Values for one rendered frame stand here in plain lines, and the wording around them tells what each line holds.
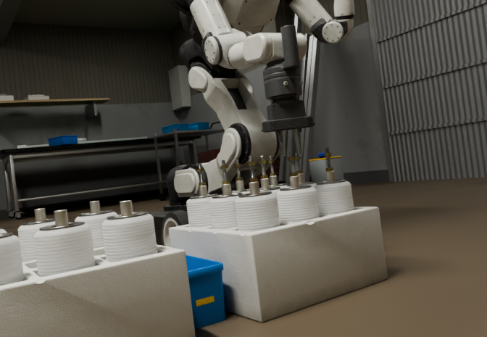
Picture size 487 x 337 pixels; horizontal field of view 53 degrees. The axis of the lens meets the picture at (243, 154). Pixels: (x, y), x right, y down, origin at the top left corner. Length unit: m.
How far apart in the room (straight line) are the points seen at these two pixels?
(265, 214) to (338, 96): 4.44
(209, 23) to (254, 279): 0.76
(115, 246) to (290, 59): 0.56
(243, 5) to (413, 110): 3.29
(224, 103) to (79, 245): 0.98
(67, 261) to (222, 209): 0.42
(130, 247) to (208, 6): 0.81
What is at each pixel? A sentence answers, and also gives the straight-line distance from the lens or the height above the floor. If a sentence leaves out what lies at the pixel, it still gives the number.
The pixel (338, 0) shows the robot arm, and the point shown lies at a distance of 1.85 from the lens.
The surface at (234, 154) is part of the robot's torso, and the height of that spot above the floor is 0.36.
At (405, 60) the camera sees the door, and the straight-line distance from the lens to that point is 4.82.
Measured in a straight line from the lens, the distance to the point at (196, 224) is 1.28.
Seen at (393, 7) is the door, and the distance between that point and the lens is 4.96.
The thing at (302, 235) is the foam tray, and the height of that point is 0.15.
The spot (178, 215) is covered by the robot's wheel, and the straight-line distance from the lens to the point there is 1.61.
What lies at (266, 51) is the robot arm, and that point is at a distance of 1.16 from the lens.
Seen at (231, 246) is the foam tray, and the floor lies 0.15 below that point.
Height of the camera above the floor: 0.32
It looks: 1 degrees up
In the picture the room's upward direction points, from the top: 7 degrees counter-clockwise
